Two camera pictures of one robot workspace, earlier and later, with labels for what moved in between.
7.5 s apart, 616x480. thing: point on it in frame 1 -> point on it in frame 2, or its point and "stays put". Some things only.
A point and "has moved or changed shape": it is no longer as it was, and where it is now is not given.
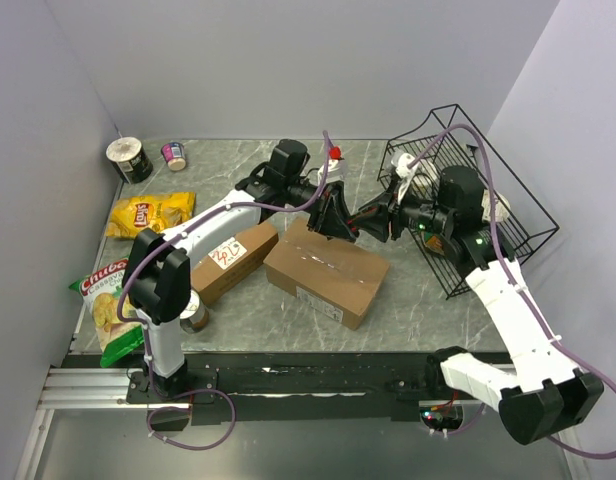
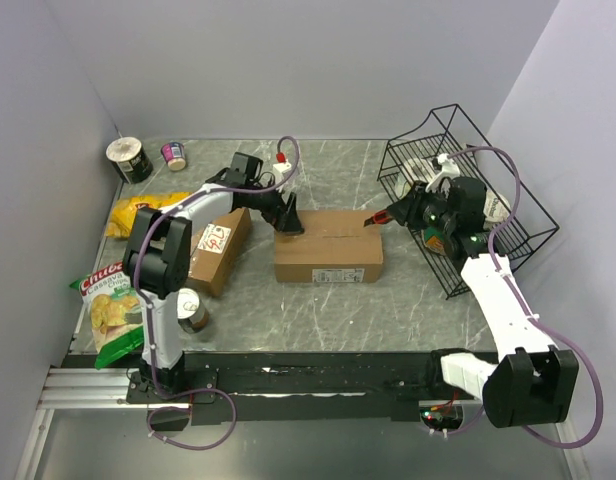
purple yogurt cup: (173, 154) stays put
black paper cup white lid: (129, 159) stays put
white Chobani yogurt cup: (501, 212) stays put
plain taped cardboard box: (336, 277) has moved or changed shape
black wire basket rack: (466, 210) stays put
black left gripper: (330, 215) -> (284, 217)
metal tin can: (195, 316) stays put
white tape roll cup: (426, 179) stays put
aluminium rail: (89, 388) stays put
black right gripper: (385, 208) -> (407, 209)
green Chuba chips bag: (120, 342) stays put
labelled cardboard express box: (228, 263) has moved or changed shape
